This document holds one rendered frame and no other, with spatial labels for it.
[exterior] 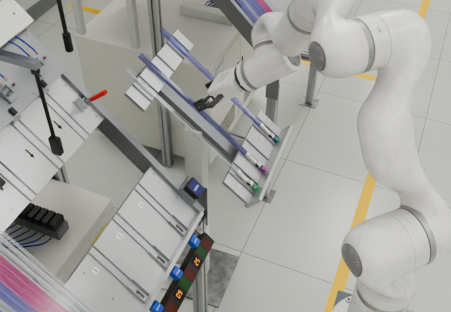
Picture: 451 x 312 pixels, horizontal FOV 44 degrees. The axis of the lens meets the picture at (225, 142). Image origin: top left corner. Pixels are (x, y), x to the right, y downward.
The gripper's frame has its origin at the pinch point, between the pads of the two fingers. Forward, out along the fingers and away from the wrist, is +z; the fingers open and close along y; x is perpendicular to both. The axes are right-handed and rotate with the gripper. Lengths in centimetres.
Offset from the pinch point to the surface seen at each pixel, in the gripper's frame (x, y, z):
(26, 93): -34, 36, 10
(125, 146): -5.2, 21.8, 14.4
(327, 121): 88, -115, 43
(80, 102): -22.7, 24.5, 12.4
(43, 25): -38, -142, 192
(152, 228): 13.0, 36.3, 11.4
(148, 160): 1.0, 22.0, 10.9
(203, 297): 59, 20, 41
